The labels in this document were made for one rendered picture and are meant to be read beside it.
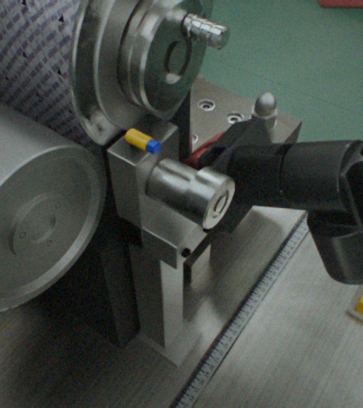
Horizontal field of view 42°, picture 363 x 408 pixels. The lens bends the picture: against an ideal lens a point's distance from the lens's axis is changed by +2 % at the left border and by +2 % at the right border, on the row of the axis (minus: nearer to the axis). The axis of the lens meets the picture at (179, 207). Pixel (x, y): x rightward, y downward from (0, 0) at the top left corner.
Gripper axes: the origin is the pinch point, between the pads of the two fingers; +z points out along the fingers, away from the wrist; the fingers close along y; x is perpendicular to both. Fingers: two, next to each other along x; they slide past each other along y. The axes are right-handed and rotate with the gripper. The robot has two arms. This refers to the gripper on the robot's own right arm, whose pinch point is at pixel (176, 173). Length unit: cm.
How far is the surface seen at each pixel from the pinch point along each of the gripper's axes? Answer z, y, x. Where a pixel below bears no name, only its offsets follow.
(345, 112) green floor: 69, 161, -83
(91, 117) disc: -10.6, -12.5, 13.5
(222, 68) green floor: 127, 159, -50
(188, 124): -5.1, -0.2, 5.8
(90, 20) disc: -13.4, -11.3, 18.5
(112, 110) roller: -10.5, -10.8, 13.1
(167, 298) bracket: -3.1, -10.5, -7.6
